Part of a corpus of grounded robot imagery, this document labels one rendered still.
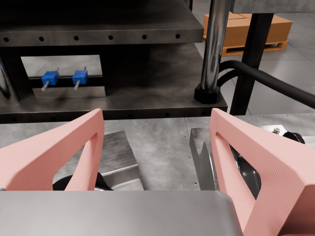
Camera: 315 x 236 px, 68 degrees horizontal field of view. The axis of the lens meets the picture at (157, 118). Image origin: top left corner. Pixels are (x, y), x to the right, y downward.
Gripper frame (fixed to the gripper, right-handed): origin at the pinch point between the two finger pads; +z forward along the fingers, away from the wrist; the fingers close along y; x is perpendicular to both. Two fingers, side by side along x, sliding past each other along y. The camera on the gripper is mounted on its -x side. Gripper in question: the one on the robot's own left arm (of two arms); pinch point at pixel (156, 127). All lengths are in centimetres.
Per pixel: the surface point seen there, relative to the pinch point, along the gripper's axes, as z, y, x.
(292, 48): 335, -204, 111
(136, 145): 41, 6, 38
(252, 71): 62, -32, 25
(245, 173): 20.5, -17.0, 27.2
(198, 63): 101, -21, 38
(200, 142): 35.5, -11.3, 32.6
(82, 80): 66, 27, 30
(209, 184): 20.7, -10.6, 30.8
